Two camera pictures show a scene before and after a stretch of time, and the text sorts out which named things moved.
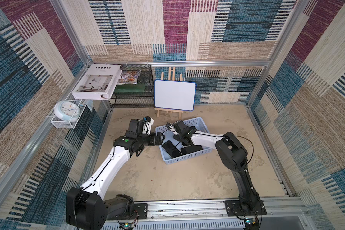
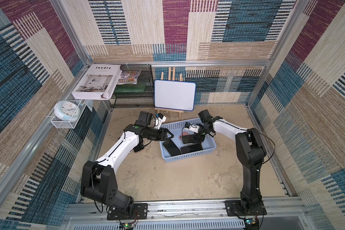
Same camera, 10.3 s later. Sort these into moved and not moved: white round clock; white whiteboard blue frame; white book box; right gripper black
Moved: right gripper black
Not moved: white round clock; white book box; white whiteboard blue frame
